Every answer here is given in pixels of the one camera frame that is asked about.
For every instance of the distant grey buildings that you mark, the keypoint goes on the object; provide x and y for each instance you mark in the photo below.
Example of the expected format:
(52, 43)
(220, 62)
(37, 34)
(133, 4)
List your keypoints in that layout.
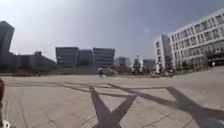
(133, 62)

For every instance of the group of people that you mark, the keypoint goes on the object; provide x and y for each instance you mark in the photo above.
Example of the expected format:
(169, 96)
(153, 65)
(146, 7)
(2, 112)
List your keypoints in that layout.
(151, 69)

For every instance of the dark tall building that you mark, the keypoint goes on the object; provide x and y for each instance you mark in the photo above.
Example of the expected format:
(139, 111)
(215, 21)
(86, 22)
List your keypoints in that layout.
(5, 43)

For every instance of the large white office building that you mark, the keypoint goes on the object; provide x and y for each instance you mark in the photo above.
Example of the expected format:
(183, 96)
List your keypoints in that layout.
(196, 40)

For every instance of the low dark building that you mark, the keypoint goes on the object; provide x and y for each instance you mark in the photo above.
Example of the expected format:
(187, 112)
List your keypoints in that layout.
(33, 62)

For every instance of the grey twin-block building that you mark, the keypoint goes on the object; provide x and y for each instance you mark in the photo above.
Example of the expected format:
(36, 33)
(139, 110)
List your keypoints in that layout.
(85, 56)

